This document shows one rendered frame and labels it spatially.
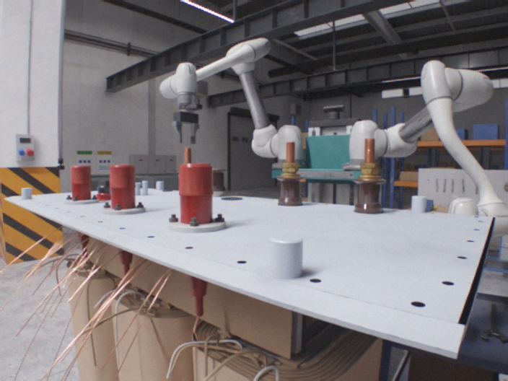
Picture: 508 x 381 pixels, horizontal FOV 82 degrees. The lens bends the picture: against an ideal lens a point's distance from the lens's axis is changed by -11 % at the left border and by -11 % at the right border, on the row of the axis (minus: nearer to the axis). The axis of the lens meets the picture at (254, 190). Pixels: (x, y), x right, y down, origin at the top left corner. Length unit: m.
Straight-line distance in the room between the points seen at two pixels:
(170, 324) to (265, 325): 0.33
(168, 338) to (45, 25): 5.83
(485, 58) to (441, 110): 11.44
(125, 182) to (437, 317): 0.80
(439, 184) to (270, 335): 5.15
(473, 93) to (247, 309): 1.18
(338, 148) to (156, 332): 1.50
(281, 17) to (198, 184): 8.09
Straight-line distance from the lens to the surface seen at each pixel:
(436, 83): 1.40
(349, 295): 0.35
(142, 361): 1.08
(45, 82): 6.09
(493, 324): 1.55
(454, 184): 5.68
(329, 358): 0.80
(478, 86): 1.51
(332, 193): 2.15
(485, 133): 8.59
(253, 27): 9.16
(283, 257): 0.38
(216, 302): 0.82
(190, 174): 0.66
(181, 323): 0.97
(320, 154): 2.09
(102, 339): 1.43
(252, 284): 0.38
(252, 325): 0.76
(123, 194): 0.94
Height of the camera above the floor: 1.49
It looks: 4 degrees down
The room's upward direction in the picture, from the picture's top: straight up
